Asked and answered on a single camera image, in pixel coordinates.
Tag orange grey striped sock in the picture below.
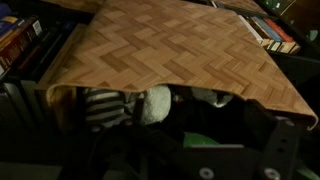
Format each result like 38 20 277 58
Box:
83 88 135 129

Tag red spine book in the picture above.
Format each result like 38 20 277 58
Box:
263 18 296 44

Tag woven bamboo drawer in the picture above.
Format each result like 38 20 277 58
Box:
34 0 319 132

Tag blue grey spine book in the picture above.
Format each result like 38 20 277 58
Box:
251 16 283 43

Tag blue book yellow band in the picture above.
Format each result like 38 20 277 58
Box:
0 13 19 38

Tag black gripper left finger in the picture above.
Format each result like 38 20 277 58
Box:
59 98 162 180

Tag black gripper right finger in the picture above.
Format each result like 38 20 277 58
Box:
242 102 302 180

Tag tan spine book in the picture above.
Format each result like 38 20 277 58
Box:
0 18 44 79

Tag white spine book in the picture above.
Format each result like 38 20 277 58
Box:
238 14 265 45

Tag white sock bundle red marks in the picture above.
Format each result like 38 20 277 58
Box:
141 84 173 126

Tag white black spotted sock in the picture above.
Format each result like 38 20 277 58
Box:
191 87 234 109

